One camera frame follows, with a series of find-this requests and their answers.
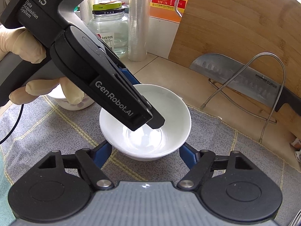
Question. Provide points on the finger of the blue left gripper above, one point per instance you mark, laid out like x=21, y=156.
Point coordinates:
x=157, y=121
x=127, y=76

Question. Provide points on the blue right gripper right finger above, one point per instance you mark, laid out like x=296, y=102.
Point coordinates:
x=189, y=155

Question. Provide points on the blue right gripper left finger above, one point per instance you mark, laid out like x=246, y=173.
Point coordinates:
x=101, y=153

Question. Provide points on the gloved left hand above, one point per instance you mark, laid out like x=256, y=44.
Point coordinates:
x=22, y=43

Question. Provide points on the roll of plastic wrap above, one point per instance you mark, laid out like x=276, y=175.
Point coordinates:
x=86, y=8

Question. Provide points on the glass jar green lid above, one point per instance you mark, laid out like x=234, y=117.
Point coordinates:
x=110, y=23

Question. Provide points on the grey green checked cloth mat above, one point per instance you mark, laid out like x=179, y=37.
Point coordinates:
x=30, y=132

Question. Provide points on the stack of clear plastic cups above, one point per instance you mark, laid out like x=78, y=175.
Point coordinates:
x=138, y=19

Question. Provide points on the bamboo cutting board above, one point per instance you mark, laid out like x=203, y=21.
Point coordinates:
x=264, y=33

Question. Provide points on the cleaver with black handle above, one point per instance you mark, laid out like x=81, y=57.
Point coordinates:
x=249, y=82

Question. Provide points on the wire knife stand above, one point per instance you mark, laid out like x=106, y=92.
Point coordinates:
x=230, y=41

